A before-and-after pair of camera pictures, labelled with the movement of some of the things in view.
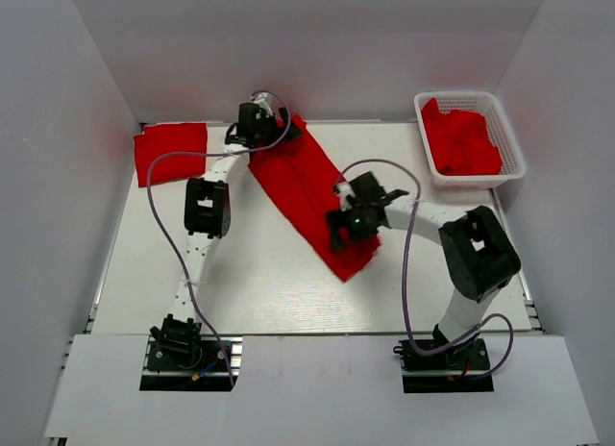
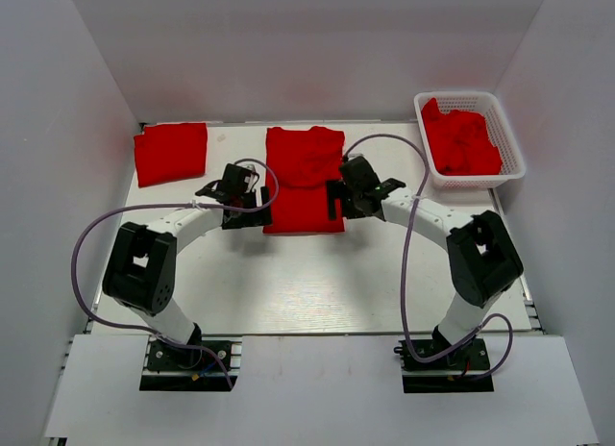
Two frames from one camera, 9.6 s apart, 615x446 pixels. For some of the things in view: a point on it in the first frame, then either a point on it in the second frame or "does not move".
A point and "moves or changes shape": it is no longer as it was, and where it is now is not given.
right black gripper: (338, 219) -> (334, 190)
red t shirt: (297, 171) moves or changes shape
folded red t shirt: (174, 137) does not move
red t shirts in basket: (459, 142) does not move
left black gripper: (294, 132) -> (258, 218)
